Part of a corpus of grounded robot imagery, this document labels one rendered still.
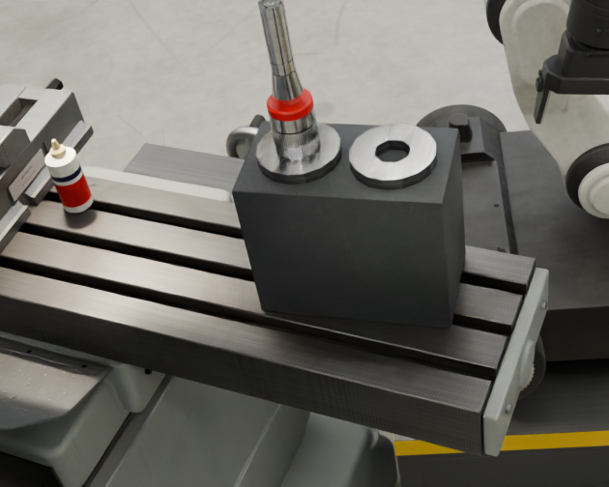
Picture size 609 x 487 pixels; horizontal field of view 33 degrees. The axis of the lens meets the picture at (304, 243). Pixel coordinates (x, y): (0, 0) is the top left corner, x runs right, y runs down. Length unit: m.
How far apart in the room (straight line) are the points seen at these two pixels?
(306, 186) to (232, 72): 2.25
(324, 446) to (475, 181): 0.57
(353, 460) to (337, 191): 0.98
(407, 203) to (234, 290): 0.29
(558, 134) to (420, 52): 1.63
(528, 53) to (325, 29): 1.96
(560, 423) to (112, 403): 0.75
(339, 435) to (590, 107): 0.78
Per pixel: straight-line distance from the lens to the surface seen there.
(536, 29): 1.47
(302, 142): 1.04
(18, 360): 1.33
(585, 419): 1.74
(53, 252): 1.35
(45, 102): 1.49
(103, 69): 3.46
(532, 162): 1.91
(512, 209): 1.82
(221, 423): 1.65
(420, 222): 1.03
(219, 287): 1.23
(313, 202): 1.04
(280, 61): 1.00
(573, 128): 1.64
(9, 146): 1.39
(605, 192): 1.67
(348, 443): 1.97
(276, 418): 1.84
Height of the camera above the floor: 1.81
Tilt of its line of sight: 43 degrees down
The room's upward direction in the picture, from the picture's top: 11 degrees counter-clockwise
